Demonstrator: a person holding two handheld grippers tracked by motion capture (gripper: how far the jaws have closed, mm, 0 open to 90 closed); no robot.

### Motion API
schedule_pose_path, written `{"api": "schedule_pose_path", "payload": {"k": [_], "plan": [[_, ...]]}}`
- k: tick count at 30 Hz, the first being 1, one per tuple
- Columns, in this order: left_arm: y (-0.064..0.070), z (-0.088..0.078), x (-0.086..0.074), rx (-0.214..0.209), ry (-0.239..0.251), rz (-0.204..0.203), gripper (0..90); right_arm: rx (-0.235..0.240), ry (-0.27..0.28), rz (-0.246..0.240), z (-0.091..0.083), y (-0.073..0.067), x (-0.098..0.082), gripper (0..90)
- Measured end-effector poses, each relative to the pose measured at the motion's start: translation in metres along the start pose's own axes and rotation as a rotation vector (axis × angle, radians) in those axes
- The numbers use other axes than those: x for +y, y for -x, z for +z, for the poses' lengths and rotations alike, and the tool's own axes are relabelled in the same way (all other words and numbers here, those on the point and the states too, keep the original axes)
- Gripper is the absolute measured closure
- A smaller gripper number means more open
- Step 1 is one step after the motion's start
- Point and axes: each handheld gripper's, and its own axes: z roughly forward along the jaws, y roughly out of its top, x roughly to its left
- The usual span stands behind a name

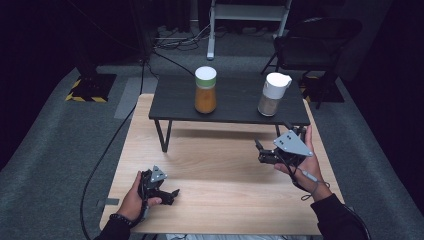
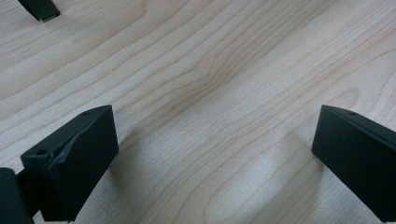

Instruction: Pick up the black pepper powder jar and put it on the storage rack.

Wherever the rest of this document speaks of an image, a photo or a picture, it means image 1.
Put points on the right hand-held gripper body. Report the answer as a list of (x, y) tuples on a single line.
[(290, 148)]

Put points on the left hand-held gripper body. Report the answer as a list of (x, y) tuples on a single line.
[(152, 182)]

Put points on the black raised shelf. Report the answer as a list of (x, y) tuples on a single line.
[(233, 100)]

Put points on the clear jar with white lid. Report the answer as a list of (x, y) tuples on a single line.
[(271, 93)]

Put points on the orange jar with green-banded lid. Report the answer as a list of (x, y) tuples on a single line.
[(205, 91)]

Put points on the person's left hand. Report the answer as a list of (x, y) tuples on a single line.
[(131, 203)]

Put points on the person's right hand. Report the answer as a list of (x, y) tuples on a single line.
[(311, 170)]

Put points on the grey tape strip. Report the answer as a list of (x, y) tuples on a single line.
[(108, 201)]

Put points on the black yellow-striped stand base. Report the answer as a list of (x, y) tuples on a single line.
[(321, 90), (90, 88)]

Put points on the grey floor mat strip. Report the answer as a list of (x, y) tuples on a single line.
[(131, 96)]

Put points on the black folding chair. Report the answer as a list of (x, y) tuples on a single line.
[(310, 46)]

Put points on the white metal stand frame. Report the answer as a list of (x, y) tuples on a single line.
[(246, 13)]

